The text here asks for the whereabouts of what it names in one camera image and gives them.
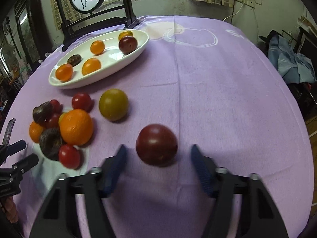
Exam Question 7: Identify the small orange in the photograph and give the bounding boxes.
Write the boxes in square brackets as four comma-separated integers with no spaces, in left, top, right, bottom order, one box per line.
[90,40,105,55]
[55,63,73,82]
[29,121,46,143]

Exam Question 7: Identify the dark passion fruit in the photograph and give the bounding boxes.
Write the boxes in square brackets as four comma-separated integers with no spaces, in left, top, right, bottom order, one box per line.
[67,54,82,67]
[32,102,53,126]
[39,128,63,161]

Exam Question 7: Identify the red cherry tomato front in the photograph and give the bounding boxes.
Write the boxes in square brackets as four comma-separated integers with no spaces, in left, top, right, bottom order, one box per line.
[59,144,81,169]

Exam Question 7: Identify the red cherry tomato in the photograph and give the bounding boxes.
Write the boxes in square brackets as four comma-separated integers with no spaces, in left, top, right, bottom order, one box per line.
[59,144,81,169]
[72,92,93,112]

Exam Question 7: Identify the red cherry tomato extra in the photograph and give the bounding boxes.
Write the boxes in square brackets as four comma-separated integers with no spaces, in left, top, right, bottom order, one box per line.
[45,113,61,129]

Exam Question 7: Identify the small yellow-green fruit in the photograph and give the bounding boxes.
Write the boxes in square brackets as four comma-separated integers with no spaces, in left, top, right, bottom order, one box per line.
[58,112,66,126]

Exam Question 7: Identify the large textured orange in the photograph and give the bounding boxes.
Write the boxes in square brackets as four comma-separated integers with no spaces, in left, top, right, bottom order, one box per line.
[60,109,94,146]

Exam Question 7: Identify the red cherry tomato back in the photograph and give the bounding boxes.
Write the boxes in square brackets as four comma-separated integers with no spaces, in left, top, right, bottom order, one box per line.
[72,92,93,112]

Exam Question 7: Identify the green-yellow plum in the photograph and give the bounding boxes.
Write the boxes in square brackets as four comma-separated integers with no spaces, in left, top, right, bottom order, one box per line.
[98,89,129,121]

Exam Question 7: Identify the orange fruit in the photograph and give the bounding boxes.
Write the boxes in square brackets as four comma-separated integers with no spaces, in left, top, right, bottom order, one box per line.
[82,58,101,76]

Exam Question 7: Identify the dark red plum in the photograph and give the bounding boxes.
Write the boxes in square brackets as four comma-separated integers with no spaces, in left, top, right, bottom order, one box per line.
[135,124,178,167]
[118,36,138,54]

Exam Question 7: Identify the yellow-orange lemon-like fruit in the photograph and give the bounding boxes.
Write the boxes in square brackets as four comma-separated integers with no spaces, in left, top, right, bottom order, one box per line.
[118,31,133,41]

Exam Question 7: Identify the red cherry tomato hidden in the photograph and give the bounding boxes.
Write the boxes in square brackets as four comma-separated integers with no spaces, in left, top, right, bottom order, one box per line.
[49,99,62,114]

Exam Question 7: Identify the person's left hand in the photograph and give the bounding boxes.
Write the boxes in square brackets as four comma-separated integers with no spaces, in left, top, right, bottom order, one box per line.
[2,197,19,224]

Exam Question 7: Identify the dark wooden cabinet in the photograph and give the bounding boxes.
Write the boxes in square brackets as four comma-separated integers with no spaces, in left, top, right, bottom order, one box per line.
[14,0,52,70]

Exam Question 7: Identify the white oval plate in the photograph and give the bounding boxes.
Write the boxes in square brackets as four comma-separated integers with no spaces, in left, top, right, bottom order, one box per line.
[48,30,149,89]

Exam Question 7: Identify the purple tablecloth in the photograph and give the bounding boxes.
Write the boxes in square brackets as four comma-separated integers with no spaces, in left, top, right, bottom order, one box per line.
[0,15,315,238]

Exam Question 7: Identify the beige curtain left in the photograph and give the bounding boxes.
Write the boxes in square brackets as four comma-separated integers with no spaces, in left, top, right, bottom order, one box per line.
[51,0,82,30]

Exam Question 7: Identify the blue clothes on chair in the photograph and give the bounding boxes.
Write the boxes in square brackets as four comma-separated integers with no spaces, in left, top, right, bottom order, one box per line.
[268,35,316,84]

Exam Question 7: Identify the black framed round screen ornament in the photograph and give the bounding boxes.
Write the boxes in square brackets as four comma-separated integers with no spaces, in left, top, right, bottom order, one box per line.
[57,0,140,51]

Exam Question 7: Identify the white power cable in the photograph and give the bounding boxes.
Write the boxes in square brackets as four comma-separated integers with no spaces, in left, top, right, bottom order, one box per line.
[222,0,246,22]

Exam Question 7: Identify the wall power socket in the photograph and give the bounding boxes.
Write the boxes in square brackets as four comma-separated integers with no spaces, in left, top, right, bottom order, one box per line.
[234,0,256,8]

